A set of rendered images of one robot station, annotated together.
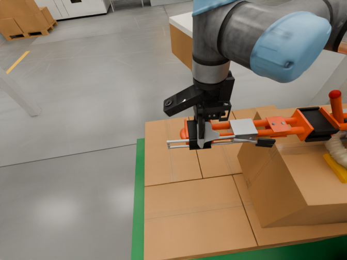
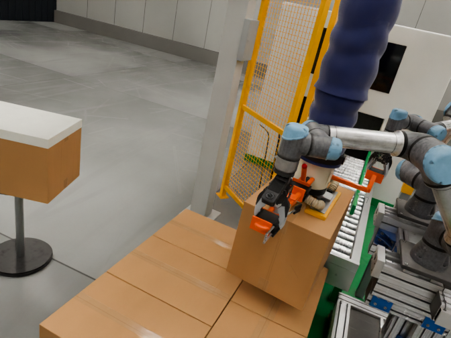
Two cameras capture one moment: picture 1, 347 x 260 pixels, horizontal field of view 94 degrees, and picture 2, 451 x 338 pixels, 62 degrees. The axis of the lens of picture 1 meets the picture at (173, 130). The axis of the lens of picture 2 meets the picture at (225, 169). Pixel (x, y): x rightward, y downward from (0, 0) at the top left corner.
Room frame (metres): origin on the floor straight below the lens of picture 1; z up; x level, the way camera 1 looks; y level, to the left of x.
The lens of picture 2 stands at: (0.09, 1.05, 1.87)
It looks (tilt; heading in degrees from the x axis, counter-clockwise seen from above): 24 degrees down; 290
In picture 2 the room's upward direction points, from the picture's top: 12 degrees clockwise
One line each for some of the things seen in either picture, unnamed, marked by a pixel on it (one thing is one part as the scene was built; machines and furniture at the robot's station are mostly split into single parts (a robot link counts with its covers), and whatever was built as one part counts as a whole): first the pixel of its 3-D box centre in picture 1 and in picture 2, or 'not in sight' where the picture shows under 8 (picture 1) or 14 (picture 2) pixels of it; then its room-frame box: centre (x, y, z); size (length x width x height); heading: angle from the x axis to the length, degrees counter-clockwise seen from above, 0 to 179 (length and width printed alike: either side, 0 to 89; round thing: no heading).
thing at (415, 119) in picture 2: not in sight; (413, 123); (-0.07, -1.00, 1.50); 0.11 x 0.11 x 0.08; 50
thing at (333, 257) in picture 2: not in sight; (302, 245); (0.25, -1.03, 0.58); 0.70 x 0.03 x 0.06; 1
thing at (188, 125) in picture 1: (198, 131); (265, 221); (0.32, -0.08, 1.20); 0.08 x 0.07 x 0.05; 87
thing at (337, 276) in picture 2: not in sight; (297, 258); (0.25, -1.03, 0.47); 0.70 x 0.03 x 0.15; 1
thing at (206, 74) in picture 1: (209, 66); (285, 163); (0.31, -0.09, 1.43); 0.08 x 0.08 x 0.05
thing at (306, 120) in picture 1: (312, 124); (296, 189); (0.29, -0.43, 1.20); 0.10 x 0.08 x 0.06; 177
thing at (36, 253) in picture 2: not in sight; (19, 220); (1.95, -0.39, 0.31); 0.40 x 0.40 x 0.62
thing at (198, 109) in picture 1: (210, 97); (280, 184); (0.31, -0.10, 1.34); 0.09 x 0.08 x 0.12; 87
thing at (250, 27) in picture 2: not in sight; (247, 40); (1.17, -1.77, 1.62); 0.20 x 0.05 x 0.30; 91
